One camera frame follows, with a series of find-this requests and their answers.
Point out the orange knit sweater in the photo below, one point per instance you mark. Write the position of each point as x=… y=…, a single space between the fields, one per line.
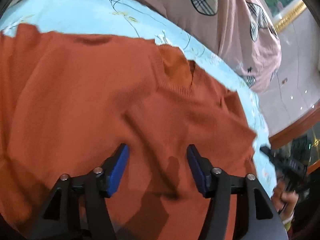
x=67 y=103

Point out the person's right hand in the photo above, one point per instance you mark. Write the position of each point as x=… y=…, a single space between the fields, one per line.
x=284 y=201

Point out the pink quilt with plaid hearts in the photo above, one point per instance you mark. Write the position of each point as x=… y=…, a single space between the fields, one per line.
x=238 y=31

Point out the light blue floral bedsheet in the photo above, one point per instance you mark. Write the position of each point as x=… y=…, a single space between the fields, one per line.
x=132 y=19

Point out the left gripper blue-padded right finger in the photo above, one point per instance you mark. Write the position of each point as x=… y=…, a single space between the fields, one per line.
x=256 y=217

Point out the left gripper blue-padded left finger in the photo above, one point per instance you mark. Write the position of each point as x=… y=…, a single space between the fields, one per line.
x=76 y=208

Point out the gold framed landscape painting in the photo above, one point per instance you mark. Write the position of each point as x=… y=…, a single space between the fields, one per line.
x=283 y=12

